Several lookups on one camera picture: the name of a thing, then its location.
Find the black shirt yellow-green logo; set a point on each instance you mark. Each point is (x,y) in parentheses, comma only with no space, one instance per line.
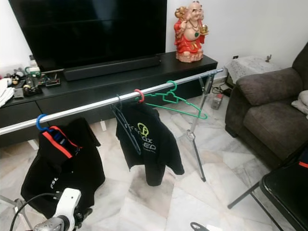
(156,161)

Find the side table with lace cloth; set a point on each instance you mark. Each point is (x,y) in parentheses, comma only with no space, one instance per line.
(252,66)

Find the small grey pillow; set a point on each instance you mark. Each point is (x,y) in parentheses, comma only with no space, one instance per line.
(301,102)

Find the small black device box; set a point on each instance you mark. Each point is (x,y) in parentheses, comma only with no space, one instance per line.
(53,83)

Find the black flat television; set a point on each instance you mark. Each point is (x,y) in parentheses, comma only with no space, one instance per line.
(86,29)

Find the blue plastic hanger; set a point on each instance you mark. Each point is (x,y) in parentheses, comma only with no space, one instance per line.
(38,122)

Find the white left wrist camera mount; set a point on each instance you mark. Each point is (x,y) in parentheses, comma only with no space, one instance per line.
(67,202)

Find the black tv console cabinet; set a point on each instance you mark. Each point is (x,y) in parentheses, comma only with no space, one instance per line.
(77,101)

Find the black tape dispenser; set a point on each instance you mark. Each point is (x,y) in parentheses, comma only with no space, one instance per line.
(32,88)

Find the grey power strip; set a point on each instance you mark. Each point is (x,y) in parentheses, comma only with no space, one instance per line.
(217,101)

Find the black plastic hanger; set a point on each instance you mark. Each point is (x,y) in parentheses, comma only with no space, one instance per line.
(126,131)

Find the black folding chair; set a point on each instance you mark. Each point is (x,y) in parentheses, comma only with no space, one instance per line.
(286,192)

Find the red laughing buddha statue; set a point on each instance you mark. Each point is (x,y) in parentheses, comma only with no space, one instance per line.
(189,42)

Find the red plastic hanger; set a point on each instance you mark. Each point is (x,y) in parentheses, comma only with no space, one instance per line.
(141,93)

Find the silver metal clothes rack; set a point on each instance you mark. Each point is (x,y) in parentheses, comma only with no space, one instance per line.
(91,108)

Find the black soundbar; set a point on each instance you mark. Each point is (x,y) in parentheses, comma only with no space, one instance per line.
(110,67)

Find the white paper stack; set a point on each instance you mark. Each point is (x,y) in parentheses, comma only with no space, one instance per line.
(5,94)

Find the clear plastic bottle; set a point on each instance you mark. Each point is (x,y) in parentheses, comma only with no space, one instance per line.
(34,63)

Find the navy shirt red stripe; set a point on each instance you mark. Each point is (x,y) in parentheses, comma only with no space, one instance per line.
(304,156)

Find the small brass figurine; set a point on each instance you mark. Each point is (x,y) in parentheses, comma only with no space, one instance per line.
(268,58)

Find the brown fabric sofa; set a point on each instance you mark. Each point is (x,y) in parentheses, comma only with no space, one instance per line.
(264,115)

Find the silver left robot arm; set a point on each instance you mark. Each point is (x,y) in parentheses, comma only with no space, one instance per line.
(50,225)

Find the green plastic hanger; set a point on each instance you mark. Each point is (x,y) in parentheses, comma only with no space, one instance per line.
(172,82)

